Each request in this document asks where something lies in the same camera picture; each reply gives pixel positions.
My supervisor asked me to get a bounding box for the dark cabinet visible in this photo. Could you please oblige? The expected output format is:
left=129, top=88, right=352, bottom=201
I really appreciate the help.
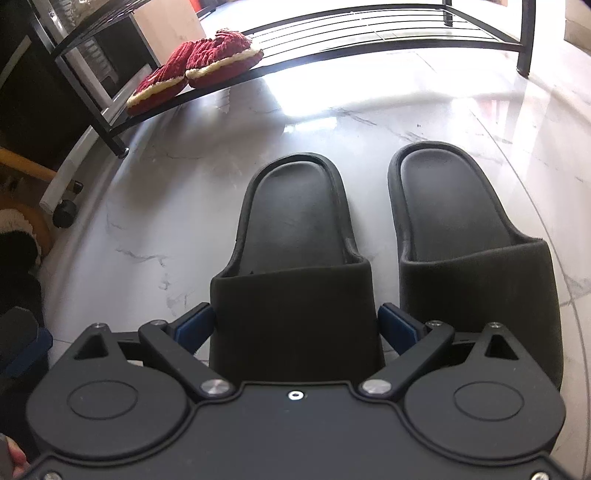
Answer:
left=0, top=0, right=95, bottom=172

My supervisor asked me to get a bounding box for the cardboard box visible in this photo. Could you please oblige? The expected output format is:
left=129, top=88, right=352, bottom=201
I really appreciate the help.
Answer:
left=563, top=11, right=591, bottom=43

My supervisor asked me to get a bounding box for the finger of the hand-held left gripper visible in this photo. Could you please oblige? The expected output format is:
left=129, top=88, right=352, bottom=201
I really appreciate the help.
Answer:
left=0, top=308, right=54, bottom=400

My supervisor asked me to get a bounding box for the wooden chair leg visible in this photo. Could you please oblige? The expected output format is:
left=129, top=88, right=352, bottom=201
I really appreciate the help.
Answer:
left=0, top=147, right=57, bottom=184

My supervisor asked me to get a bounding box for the person's black trouser leg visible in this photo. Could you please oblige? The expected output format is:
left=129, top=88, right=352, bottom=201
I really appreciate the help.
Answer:
left=0, top=231, right=46, bottom=324

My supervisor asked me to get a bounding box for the black slide slipper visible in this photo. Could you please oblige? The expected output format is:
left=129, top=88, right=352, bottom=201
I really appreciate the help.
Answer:
left=387, top=141, right=565, bottom=394
left=209, top=152, right=387, bottom=385

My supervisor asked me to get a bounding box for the black metal shoe rack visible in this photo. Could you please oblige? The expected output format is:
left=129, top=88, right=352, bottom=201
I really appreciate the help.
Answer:
left=50, top=0, right=540, bottom=160

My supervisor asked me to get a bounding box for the person's left hand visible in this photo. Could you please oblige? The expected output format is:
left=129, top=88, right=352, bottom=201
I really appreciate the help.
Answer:
left=4, top=436, right=32, bottom=480

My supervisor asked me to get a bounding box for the white frame with caster wheel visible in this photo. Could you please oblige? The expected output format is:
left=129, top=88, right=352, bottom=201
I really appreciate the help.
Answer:
left=39, top=105, right=127, bottom=230

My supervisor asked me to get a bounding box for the light wooden box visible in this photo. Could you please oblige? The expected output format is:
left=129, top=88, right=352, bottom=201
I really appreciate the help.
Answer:
left=130, top=0, right=207, bottom=62

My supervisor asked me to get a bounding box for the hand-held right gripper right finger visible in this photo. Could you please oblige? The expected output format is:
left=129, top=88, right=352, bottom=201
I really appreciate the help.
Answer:
left=360, top=304, right=522, bottom=401

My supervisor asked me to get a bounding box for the red plush slipper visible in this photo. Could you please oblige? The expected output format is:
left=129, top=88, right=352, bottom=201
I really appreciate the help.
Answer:
left=126, top=41, right=191, bottom=117
left=185, top=28, right=265, bottom=90

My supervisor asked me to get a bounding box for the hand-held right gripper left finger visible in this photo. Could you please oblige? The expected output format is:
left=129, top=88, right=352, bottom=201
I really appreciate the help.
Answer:
left=69, top=302, right=234, bottom=401

